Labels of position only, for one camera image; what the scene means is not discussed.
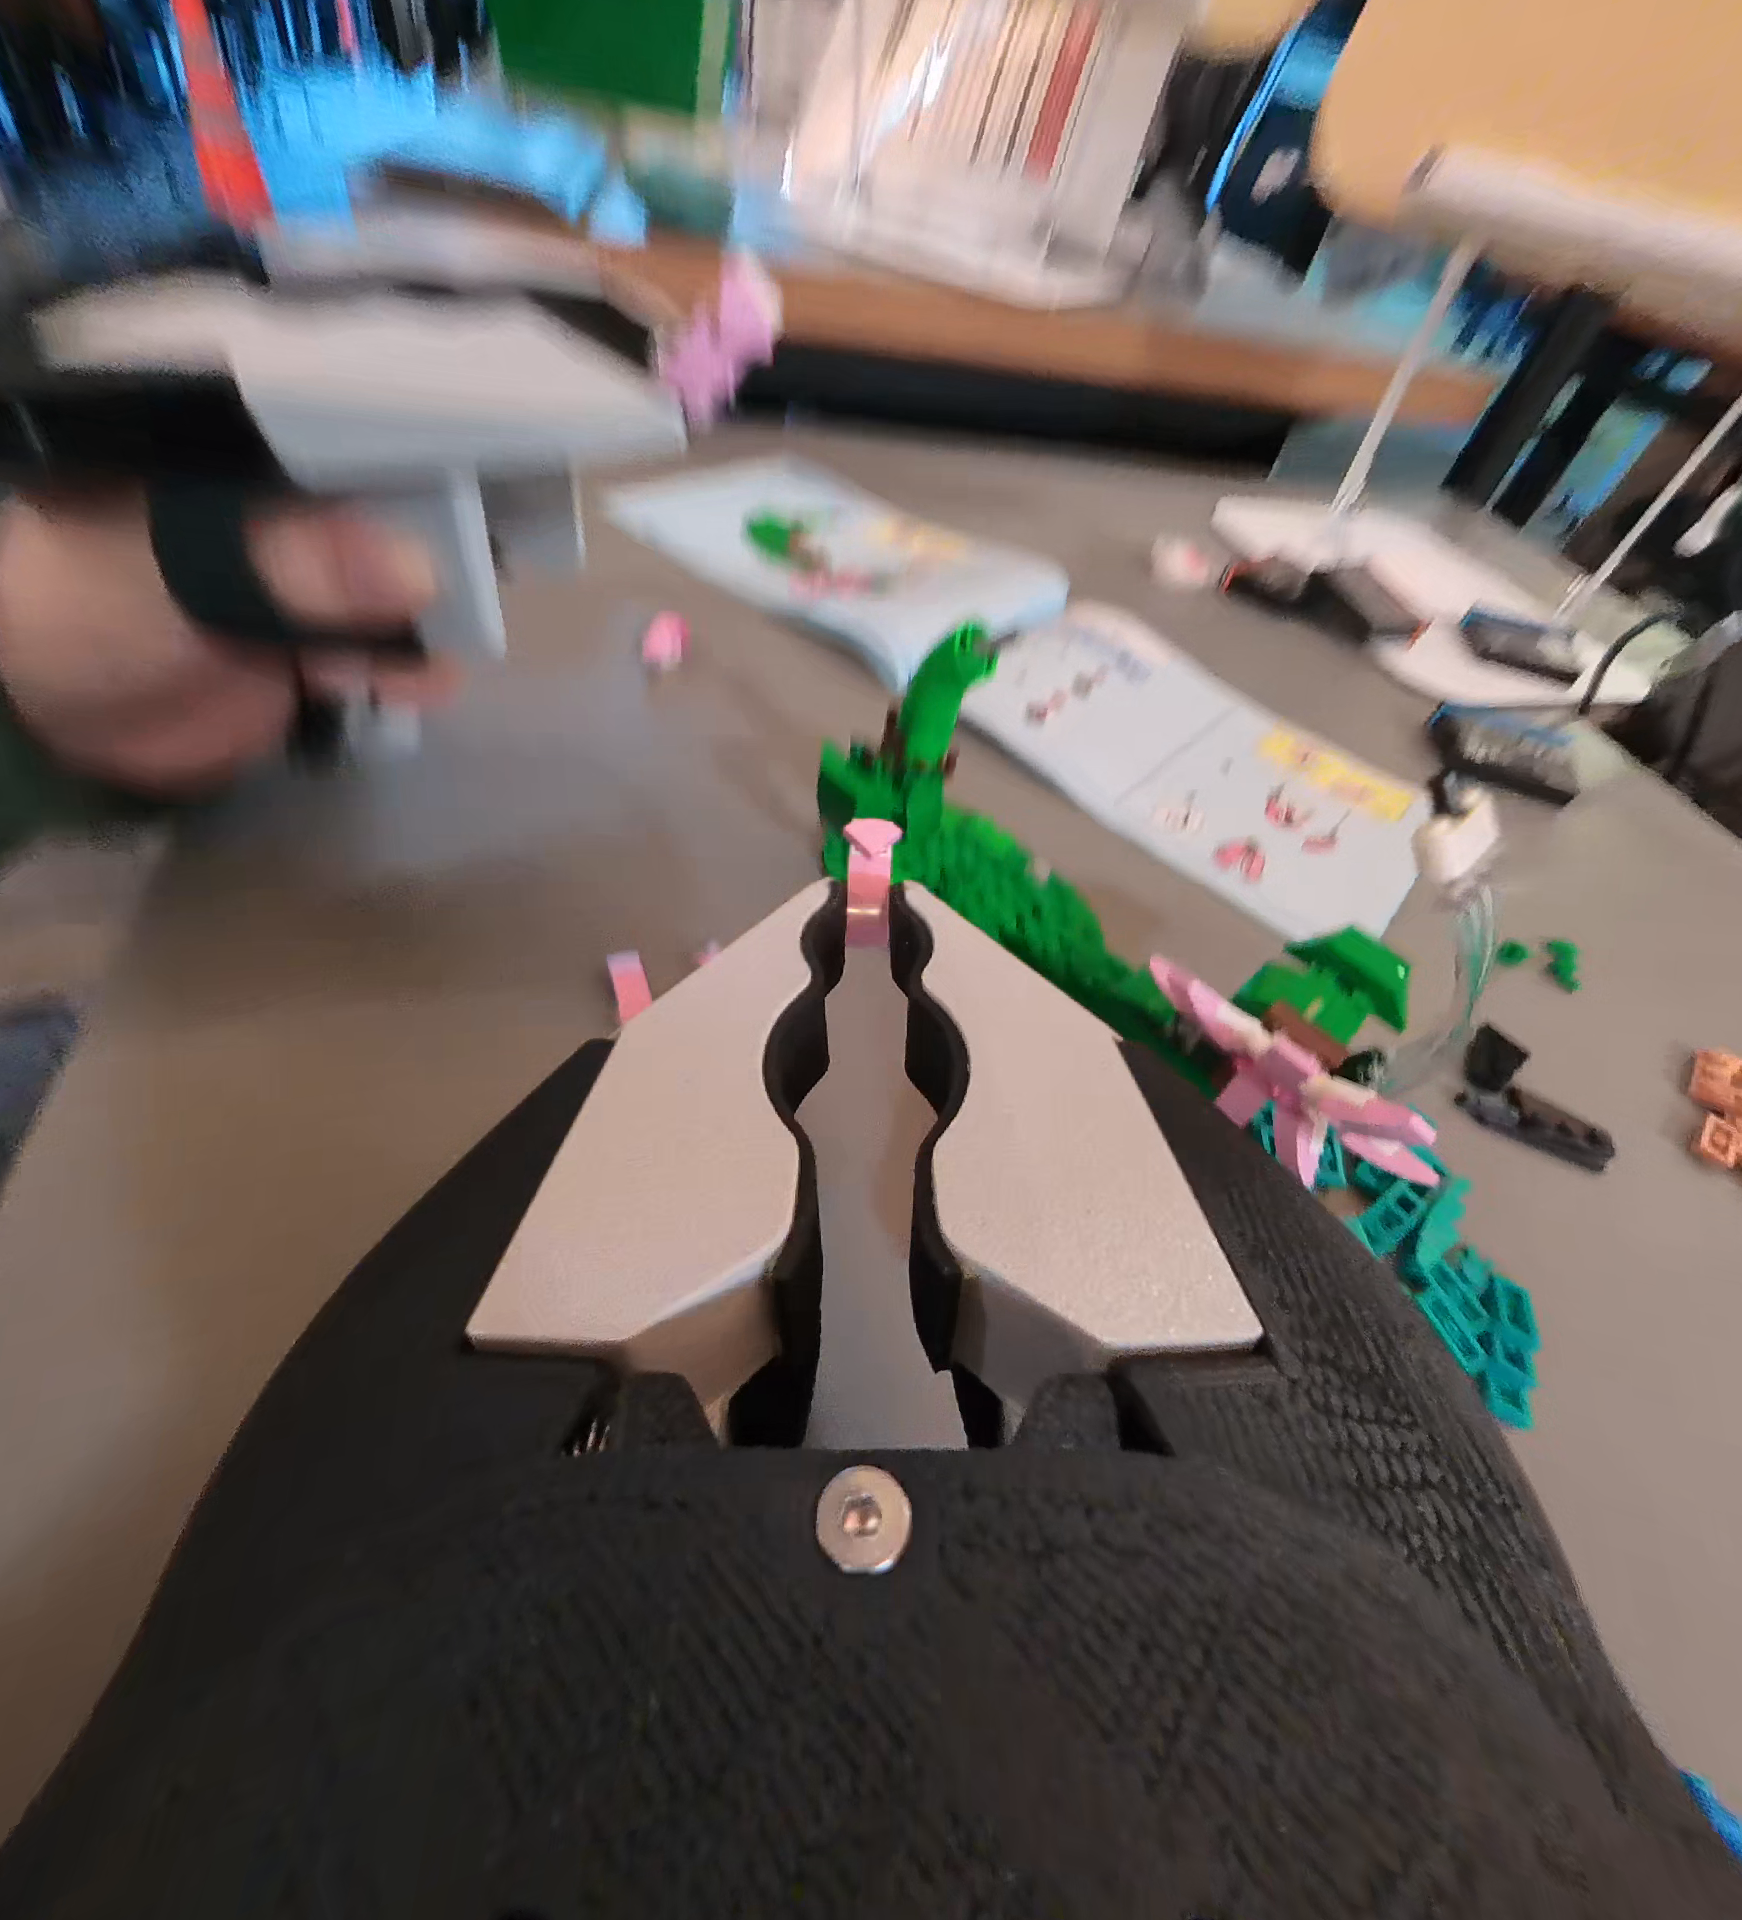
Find lego instruction booklet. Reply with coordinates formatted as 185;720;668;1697
604;457;1431;941

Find wooden board stand white base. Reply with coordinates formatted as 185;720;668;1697
1208;0;1742;708

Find black cable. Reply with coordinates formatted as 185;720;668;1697
1568;607;1698;708

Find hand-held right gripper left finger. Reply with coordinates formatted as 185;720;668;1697
466;876;834;1446

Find long black lego piece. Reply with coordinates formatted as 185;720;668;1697
1451;1087;1618;1177

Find green lego leaf assembly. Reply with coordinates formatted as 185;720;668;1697
1230;925;1415;1041

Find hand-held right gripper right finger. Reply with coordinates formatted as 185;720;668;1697
897;883;1266;1441

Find wooden edged desk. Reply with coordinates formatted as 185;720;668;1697
599;224;1503;468

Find pink lego petal piece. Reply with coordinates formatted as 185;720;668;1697
658;254;785;430

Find black case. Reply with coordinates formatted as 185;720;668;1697
1620;600;1742;902

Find green lego plant build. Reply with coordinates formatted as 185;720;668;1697
814;618;1209;1087

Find blue lego piece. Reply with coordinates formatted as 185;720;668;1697
1678;1770;1742;1920

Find pink lego flower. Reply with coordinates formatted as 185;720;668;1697
1148;957;1443;1191

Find person's left hand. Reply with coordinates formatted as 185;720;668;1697
0;495;467;798

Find clear sleeve with printed sheets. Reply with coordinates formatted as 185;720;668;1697
788;0;1204;302

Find pile of teal lego bricks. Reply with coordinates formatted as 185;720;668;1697
1250;1102;1544;1430

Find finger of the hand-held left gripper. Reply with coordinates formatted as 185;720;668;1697
37;288;688;667
255;224;670;380

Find green box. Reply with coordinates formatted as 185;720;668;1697
488;0;738;114

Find narrow pink lego piece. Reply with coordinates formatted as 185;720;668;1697
840;817;904;950

